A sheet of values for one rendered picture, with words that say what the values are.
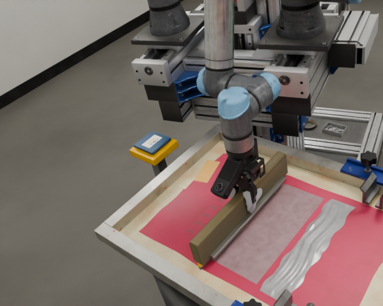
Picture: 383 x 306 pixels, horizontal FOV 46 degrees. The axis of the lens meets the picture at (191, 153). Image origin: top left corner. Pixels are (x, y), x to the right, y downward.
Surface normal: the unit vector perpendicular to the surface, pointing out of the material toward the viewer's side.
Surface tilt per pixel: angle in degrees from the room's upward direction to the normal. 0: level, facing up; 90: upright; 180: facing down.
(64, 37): 90
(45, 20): 90
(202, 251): 89
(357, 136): 0
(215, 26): 78
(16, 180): 0
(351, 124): 0
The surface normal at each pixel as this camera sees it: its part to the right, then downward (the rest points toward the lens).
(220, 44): 0.06, 0.47
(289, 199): -0.19, -0.77
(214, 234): 0.74, 0.27
